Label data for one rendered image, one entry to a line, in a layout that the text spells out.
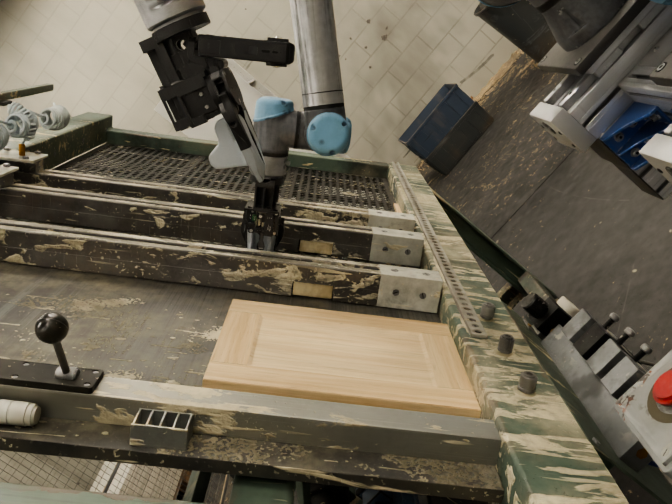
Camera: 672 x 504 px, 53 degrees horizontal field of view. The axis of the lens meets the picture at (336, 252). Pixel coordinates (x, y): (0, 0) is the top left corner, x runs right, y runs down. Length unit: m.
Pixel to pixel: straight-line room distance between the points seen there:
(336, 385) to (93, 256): 0.61
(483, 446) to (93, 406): 0.51
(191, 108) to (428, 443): 0.52
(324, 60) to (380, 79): 5.22
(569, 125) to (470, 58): 5.25
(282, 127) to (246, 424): 0.64
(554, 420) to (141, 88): 5.94
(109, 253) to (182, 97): 0.62
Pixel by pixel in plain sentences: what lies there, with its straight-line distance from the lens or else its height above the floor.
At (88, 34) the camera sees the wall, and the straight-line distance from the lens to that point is 6.75.
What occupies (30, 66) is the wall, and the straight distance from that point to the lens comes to 6.94.
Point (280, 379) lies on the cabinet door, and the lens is 1.03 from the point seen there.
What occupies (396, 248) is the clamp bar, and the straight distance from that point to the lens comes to 1.65.
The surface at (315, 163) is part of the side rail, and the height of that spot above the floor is 1.14.
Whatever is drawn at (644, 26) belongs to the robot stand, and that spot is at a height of 0.98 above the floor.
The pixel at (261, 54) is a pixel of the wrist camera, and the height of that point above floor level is 1.44.
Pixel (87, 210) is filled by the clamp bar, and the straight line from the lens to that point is 1.71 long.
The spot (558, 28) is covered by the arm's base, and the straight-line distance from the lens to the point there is 1.35.
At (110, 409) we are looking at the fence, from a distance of 0.94.
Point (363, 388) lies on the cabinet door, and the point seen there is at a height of 1.04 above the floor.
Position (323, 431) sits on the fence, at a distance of 0.91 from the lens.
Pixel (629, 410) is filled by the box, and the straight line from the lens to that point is 0.77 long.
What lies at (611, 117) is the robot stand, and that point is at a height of 0.91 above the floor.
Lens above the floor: 1.39
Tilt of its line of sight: 12 degrees down
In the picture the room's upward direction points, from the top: 52 degrees counter-clockwise
